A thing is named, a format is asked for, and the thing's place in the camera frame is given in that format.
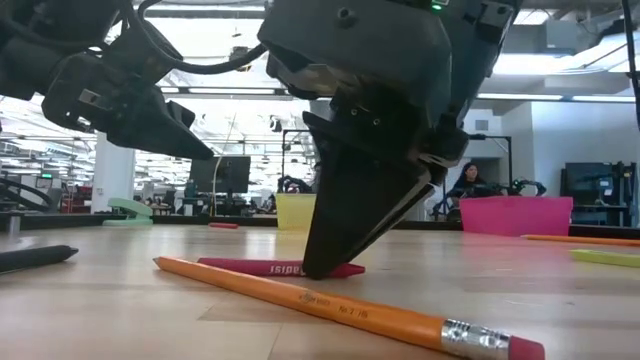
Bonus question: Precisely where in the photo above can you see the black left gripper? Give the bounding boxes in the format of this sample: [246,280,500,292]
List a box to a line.
[41,52,216,162]

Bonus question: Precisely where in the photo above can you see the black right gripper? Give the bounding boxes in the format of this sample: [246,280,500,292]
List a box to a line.
[257,0,524,174]

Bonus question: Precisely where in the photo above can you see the orange pencil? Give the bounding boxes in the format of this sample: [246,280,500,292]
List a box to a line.
[152,255,547,360]
[520,233,640,248]

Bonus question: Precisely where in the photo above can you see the black pen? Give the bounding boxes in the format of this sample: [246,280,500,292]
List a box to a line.
[0,244,80,275]

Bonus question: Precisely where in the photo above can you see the person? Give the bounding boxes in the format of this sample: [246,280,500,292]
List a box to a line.
[310,161,324,195]
[446,161,496,199]

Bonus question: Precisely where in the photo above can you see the overhead LED light bar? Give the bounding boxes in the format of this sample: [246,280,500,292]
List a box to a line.
[159,85,640,105]

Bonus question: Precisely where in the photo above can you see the yellow translucent plastic bin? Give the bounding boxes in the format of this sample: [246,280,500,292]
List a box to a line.
[275,192,318,232]

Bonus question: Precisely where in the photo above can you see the black computer monitor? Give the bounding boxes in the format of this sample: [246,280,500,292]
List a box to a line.
[188,155,252,195]

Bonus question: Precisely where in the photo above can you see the white building column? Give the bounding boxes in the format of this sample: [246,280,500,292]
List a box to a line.
[91,130,136,214]

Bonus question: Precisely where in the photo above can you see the mint green stapler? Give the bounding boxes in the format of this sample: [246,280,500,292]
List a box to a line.
[101,197,154,229]

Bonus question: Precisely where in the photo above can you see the red tool cabinet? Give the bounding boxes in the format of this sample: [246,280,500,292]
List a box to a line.
[59,184,94,215]

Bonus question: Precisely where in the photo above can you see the grey door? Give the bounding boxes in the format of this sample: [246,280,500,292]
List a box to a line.
[472,157,503,197]

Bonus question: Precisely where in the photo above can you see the red plastic bin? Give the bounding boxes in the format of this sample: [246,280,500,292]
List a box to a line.
[458,195,575,238]

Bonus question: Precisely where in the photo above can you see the black equipment cabinet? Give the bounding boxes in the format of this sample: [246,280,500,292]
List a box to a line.
[559,160,639,227]

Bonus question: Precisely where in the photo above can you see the black right camera cable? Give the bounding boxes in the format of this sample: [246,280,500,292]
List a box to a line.
[130,0,270,76]

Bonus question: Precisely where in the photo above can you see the yellow hanging cable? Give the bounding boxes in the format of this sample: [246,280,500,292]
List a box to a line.
[211,112,237,217]

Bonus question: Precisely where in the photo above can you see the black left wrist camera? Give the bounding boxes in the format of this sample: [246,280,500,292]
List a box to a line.
[107,22,184,89]

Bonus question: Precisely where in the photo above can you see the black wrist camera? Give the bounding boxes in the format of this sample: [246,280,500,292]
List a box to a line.
[264,47,351,101]
[107,22,184,89]

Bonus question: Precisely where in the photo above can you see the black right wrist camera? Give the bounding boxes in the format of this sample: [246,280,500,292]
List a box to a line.
[264,47,351,101]

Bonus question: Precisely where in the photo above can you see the black background station frame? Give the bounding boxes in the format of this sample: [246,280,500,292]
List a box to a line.
[469,133,514,197]
[281,128,321,196]

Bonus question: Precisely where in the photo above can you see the black cable bundle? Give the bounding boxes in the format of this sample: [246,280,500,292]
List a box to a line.
[0,176,54,207]

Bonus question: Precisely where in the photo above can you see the grey metal post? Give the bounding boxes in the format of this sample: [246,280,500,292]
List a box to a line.
[7,212,24,240]

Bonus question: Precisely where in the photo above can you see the black hanging cable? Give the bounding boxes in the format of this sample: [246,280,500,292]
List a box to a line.
[621,0,640,130]

